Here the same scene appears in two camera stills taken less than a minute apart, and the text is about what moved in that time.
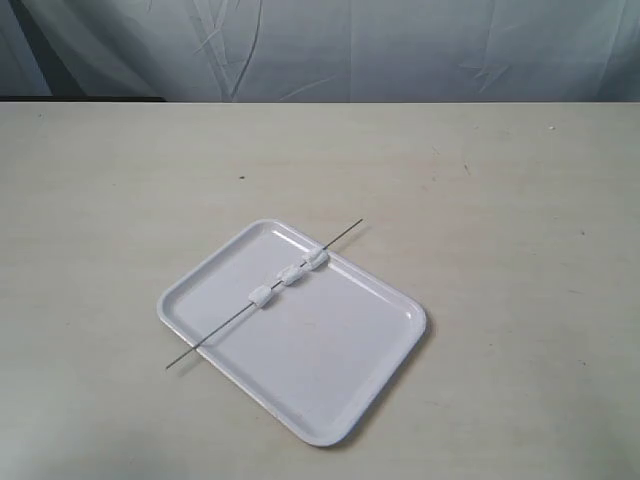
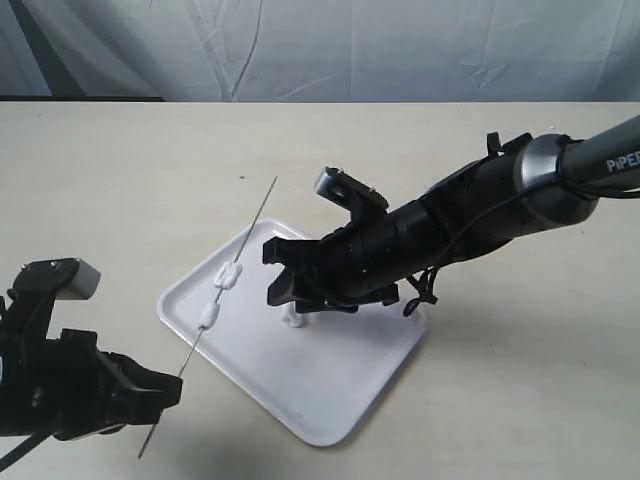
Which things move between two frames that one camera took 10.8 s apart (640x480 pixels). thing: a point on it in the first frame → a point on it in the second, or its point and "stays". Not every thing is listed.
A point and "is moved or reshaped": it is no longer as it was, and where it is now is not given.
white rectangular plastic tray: x=312 y=347 stays
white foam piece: x=261 y=295 → x=209 y=316
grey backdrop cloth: x=324 y=51 stays
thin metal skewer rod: x=251 y=303 → x=190 y=354
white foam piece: x=291 y=274 is moved or reshaped
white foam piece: x=317 y=259 is moved or reshaped
